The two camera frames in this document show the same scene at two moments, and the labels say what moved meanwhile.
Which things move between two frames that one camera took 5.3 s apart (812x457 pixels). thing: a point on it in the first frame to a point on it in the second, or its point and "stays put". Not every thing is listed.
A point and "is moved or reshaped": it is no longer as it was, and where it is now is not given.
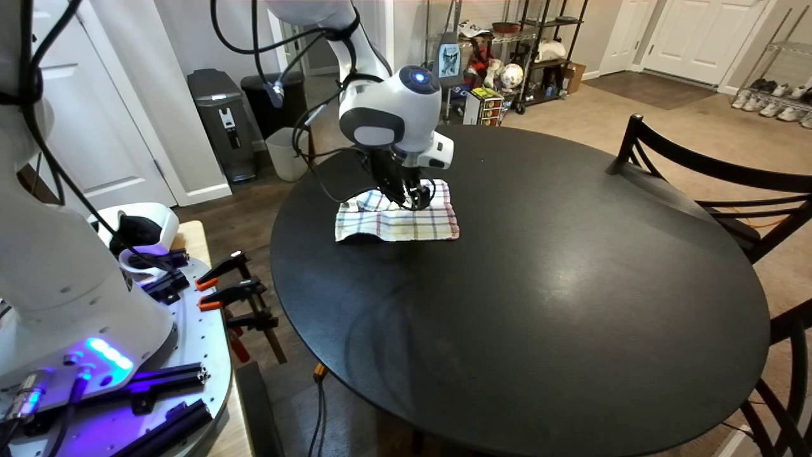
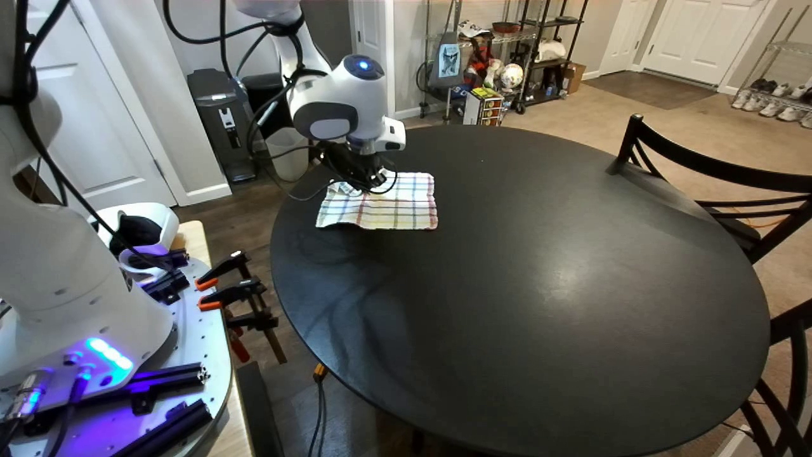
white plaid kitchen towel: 380,215 is moved or reshaped
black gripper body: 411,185 to 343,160
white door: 702,39 stays put
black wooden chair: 760,222 stays put
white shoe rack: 767,97 stays put
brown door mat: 651,86 stays put
